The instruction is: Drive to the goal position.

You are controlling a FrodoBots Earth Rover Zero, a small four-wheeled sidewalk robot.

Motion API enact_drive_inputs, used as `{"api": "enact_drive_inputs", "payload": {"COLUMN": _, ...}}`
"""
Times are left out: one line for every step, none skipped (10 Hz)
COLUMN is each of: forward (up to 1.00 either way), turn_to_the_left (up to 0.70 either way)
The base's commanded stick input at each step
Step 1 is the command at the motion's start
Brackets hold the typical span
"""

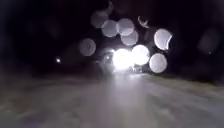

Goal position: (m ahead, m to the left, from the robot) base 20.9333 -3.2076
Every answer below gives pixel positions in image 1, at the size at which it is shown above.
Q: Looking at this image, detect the grey paved path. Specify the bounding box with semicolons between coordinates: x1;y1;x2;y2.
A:
0;73;224;128

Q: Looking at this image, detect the leaf-strewn ground verge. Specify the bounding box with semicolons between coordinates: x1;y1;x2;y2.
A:
143;73;224;101

